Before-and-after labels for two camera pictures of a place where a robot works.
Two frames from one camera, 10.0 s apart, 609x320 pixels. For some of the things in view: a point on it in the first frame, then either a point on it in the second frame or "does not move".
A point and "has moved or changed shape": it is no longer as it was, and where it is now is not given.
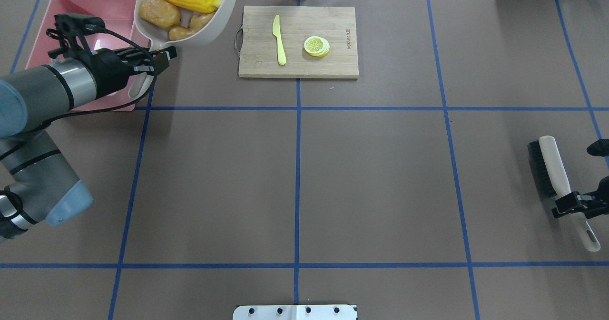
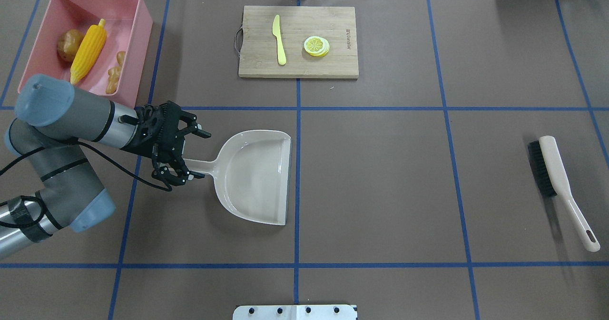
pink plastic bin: [117, 7] does not move
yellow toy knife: [276, 31] does not move
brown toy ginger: [197, 22] has moved or changed shape
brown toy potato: [159, 13] has moved or changed shape
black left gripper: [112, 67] to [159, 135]
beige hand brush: [550, 169] does not move
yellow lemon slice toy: [316, 46] does not move
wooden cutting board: [259, 55] does not move
